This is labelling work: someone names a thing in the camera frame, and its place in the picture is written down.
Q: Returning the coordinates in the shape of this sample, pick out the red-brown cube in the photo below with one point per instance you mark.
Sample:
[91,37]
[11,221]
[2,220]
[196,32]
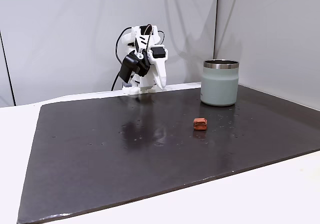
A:
[200,124]

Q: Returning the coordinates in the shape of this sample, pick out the pale green steel cup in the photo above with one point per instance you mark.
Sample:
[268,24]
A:
[219,86]

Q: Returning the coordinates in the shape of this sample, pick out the grey table clamp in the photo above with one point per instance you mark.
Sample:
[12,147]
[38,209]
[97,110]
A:
[126,85]

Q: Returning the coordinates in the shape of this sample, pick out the black table mat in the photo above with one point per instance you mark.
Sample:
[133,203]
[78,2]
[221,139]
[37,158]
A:
[125,154]

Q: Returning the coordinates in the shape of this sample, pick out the black camera box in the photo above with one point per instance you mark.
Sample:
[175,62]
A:
[130,67]

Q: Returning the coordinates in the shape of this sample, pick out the thin black wall strip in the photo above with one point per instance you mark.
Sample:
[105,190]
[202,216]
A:
[7,66]

